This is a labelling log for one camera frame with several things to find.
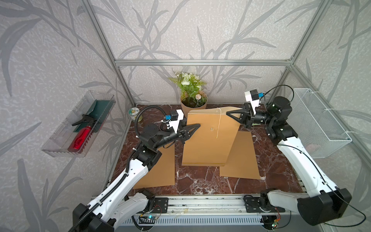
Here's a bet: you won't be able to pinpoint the brown file bag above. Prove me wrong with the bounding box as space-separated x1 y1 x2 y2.
133 145 175 189
220 131 260 180
182 106 240 166

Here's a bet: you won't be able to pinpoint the white file bag string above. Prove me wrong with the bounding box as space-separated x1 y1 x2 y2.
215 108 222 139

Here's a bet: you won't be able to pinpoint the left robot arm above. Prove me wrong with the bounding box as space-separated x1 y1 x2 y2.
70 105 200 232

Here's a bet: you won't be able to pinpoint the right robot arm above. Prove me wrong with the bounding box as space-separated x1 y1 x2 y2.
226 90 352 226

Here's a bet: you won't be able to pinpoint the pink flower pot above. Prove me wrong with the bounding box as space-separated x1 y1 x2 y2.
180 91 208 116

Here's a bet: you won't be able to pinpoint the green plant white flowers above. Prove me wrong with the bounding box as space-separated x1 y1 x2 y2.
169 72 206 94

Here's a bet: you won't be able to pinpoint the dark green cloth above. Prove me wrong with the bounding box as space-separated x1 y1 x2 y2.
73 100 115 133

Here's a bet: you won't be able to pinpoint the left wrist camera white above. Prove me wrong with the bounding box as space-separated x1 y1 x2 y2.
162 109 184 133

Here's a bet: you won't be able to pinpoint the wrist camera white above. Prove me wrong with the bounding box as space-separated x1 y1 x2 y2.
162 109 184 133
244 90 264 114

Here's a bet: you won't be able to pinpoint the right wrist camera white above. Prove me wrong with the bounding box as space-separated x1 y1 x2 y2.
244 90 264 114

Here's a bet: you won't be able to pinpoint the white wire mesh basket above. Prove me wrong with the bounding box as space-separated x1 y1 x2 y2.
281 88 352 159

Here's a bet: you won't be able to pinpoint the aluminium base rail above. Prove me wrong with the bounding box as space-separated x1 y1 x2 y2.
83 195 324 217

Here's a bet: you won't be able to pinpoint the clear plastic wall tray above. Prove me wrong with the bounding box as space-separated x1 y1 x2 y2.
41 90 116 158

